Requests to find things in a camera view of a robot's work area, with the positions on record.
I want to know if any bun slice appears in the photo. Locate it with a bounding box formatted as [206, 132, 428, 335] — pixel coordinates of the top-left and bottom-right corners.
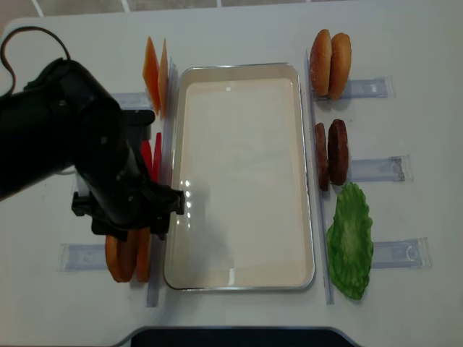
[136, 227, 151, 283]
[328, 33, 352, 100]

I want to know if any green lettuce leaf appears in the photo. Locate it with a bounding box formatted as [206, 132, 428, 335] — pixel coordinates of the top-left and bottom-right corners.
[327, 182, 373, 301]

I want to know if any left clear acrylic rack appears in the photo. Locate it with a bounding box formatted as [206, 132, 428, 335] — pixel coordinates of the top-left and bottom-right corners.
[59, 60, 179, 307]

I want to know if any right clear acrylic rack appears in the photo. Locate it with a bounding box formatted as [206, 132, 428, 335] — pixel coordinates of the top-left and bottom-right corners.
[304, 51, 433, 305]

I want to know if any orange cheese slice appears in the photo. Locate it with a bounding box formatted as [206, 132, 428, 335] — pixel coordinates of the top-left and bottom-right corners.
[143, 37, 161, 113]
[158, 40, 168, 118]

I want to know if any inner brown meat patty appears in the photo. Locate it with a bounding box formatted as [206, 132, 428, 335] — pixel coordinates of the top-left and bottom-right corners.
[315, 123, 329, 192]

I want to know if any brown meat patty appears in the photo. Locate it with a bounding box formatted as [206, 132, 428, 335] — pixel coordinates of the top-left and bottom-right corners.
[315, 123, 329, 192]
[328, 119, 349, 186]

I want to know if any outer brown meat patty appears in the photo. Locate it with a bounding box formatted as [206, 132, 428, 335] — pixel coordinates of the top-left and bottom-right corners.
[328, 119, 349, 186]

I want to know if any inner red tomato slice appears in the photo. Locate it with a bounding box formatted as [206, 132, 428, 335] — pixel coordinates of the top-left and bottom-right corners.
[151, 132, 162, 182]

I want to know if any red tomato slice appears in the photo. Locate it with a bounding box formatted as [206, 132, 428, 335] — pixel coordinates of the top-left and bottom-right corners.
[141, 140, 153, 176]
[151, 132, 162, 182]

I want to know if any brown cable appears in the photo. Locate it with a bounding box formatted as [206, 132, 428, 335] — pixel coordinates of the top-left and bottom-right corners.
[1, 27, 71, 97]

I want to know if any white rectangular metal tray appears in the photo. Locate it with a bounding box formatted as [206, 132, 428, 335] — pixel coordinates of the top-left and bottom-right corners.
[163, 63, 315, 291]

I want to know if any inner orange cheese slice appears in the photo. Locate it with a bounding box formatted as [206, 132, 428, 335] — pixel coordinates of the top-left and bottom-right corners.
[158, 40, 168, 118]

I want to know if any outer orange cheese slice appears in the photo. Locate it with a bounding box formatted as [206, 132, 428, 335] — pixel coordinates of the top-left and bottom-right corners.
[143, 37, 161, 113]

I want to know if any left outer bun top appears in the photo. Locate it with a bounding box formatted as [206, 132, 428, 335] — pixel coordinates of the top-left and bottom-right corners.
[105, 231, 137, 283]

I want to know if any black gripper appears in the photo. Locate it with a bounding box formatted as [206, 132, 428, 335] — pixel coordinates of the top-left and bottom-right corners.
[72, 140, 185, 242]

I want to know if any dark monitor edge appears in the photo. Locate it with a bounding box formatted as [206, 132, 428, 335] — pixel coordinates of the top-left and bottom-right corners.
[130, 327, 357, 346]

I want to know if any right inner bun top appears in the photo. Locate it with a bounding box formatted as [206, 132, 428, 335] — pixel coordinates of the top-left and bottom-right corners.
[310, 29, 332, 96]

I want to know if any outer red tomato slice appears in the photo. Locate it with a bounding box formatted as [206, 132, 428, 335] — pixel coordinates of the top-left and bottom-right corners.
[141, 140, 153, 176]

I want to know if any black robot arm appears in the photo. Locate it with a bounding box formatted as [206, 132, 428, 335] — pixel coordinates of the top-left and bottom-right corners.
[1, 59, 185, 240]

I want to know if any clear acrylic rack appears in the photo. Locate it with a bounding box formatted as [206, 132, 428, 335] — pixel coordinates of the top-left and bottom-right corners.
[59, 60, 179, 307]
[304, 51, 433, 305]

